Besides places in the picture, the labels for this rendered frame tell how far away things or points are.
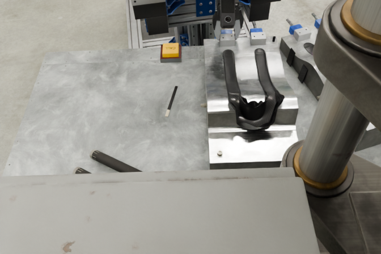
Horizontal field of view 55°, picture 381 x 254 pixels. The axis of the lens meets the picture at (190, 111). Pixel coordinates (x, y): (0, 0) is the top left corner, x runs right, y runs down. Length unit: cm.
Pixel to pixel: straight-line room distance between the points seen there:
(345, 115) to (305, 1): 279
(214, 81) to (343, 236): 78
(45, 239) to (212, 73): 98
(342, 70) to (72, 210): 26
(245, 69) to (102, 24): 192
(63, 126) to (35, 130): 9
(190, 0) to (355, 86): 138
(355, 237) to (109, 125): 89
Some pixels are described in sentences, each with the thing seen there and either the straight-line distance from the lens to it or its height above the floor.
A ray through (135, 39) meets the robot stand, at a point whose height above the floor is 23.
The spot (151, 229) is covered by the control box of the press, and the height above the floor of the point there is 147.
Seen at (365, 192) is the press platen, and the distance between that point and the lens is 55.
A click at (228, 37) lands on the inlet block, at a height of 92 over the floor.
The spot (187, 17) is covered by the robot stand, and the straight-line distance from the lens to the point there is 173.
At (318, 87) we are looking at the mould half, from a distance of 127.
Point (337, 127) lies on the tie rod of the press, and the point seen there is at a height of 142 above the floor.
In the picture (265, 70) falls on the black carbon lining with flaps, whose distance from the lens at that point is 125.
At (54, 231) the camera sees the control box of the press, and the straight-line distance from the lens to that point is 32.
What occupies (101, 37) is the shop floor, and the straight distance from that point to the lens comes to 288.
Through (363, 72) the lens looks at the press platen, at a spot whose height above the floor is 153.
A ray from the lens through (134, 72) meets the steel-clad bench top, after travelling 138.
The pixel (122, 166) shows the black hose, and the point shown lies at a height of 86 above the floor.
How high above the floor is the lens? 175
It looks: 51 degrees down
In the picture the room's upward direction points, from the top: 4 degrees counter-clockwise
